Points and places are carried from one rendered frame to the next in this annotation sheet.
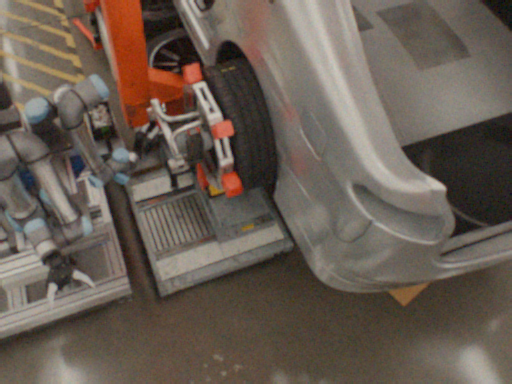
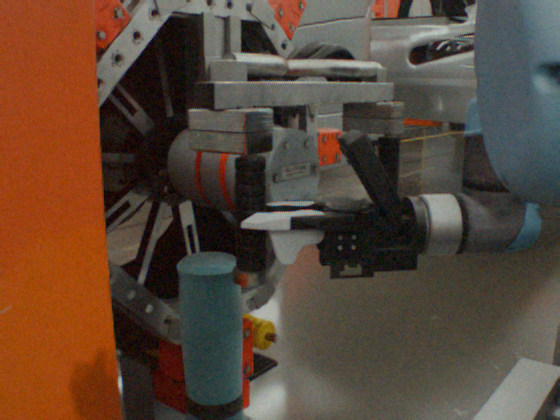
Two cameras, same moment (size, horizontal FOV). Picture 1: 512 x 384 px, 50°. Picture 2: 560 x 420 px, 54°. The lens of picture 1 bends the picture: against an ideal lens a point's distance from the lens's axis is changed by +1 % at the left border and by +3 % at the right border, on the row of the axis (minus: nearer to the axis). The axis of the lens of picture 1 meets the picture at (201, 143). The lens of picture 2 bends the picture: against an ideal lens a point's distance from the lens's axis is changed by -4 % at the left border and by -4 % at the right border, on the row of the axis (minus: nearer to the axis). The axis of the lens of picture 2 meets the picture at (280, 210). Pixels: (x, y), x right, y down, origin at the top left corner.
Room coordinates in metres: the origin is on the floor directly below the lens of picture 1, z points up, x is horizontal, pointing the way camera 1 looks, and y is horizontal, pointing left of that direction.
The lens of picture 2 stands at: (2.04, 0.82, 0.98)
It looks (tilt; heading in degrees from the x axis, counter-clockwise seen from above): 12 degrees down; 238
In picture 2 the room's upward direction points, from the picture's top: straight up
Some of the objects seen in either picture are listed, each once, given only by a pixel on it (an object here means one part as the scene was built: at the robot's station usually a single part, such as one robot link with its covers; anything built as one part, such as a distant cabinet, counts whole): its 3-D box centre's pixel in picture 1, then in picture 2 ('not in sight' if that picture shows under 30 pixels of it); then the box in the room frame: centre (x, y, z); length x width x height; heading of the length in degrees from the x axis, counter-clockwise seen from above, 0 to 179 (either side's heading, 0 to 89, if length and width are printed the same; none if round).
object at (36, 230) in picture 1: (39, 235); not in sight; (0.91, 0.60, 1.21); 0.11 x 0.08 x 0.09; 33
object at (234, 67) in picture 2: (176, 104); (219, 42); (1.69, 0.12, 1.03); 0.19 x 0.18 x 0.11; 110
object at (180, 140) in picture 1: (193, 139); (241, 167); (1.61, 0.04, 0.85); 0.21 x 0.14 x 0.14; 110
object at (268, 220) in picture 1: (232, 197); not in sight; (1.69, -0.19, 0.13); 0.50 x 0.36 x 0.10; 20
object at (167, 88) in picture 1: (190, 82); not in sight; (2.15, 0.06, 0.69); 0.52 x 0.17 x 0.35; 110
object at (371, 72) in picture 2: (189, 134); (306, 49); (1.50, 0.05, 1.03); 0.19 x 0.18 x 0.11; 110
